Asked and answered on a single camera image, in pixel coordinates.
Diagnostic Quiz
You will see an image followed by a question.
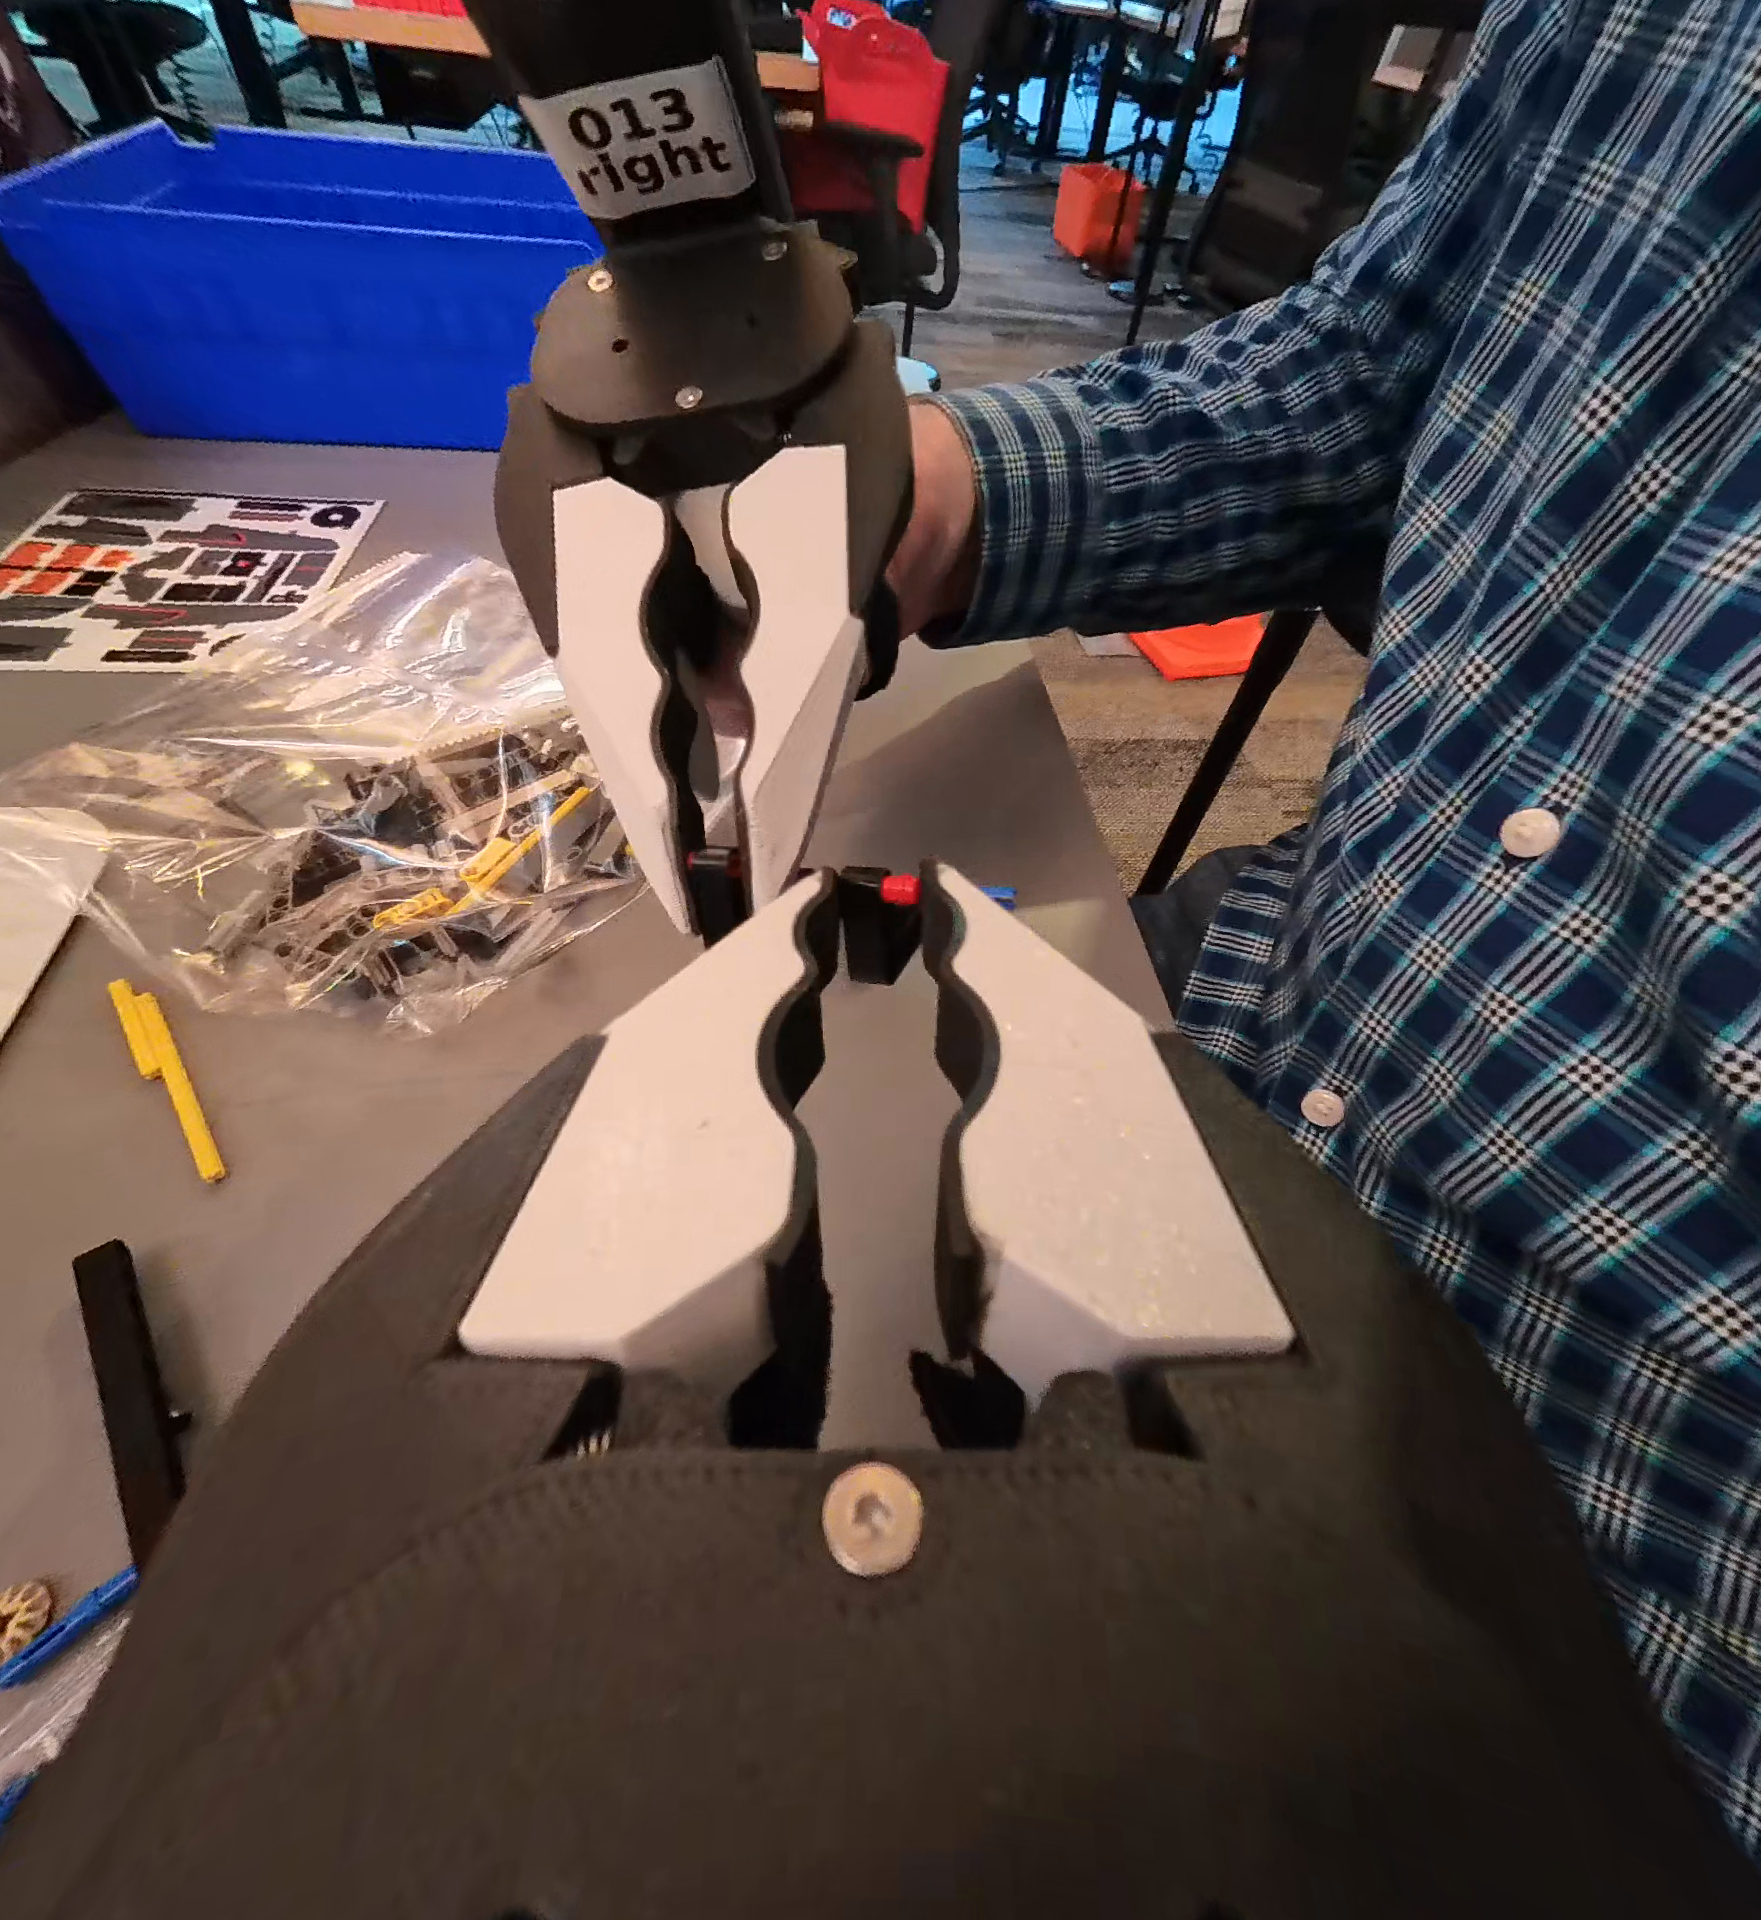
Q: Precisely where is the person's right hand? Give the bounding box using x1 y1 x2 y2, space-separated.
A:
882 396 983 647

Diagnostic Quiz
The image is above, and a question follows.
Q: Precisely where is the blue plastic bin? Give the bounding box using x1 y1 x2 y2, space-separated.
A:
0 117 611 451

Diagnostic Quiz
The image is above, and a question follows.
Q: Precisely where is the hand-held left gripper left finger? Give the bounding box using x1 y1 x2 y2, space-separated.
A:
457 872 840 1448

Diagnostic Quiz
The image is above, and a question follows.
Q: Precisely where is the person's plaid shirt torso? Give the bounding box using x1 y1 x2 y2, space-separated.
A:
1178 0 1761 1920

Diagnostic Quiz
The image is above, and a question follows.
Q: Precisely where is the black lego connector assembly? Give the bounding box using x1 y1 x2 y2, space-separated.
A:
835 860 925 987

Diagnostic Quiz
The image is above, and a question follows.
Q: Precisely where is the background wooden table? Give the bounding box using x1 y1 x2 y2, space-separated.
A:
289 0 822 93

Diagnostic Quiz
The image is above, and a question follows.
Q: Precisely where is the black lego beam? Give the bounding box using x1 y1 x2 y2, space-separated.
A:
73 1235 195 1568

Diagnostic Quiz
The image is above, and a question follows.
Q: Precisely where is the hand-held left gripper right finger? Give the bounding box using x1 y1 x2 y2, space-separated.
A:
904 860 1298 1453

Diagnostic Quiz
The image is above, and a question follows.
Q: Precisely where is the clear bag of lego parts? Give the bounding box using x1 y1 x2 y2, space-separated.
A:
0 549 661 1037

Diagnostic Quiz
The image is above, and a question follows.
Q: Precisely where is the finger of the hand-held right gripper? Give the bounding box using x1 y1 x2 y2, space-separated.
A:
552 479 715 949
712 435 863 899

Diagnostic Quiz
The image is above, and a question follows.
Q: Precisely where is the black tripod leg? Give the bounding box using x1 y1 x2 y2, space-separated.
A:
1129 605 1319 899

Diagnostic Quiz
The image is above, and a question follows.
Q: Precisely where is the yellow lego axle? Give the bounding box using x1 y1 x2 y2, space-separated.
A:
106 976 232 1187

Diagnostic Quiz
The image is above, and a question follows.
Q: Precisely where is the lego sticker sheet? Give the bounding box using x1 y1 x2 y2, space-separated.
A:
0 490 385 672

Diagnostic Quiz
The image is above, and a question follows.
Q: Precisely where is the blue lego axle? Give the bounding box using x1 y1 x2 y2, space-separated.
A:
0 1562 145 1695

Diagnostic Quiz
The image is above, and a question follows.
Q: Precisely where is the orange plastic bin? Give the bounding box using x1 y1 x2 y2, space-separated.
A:
1051 160 1149 271

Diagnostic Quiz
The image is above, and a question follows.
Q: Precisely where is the flat orange floor item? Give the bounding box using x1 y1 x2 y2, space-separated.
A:
1129 614 1267 681

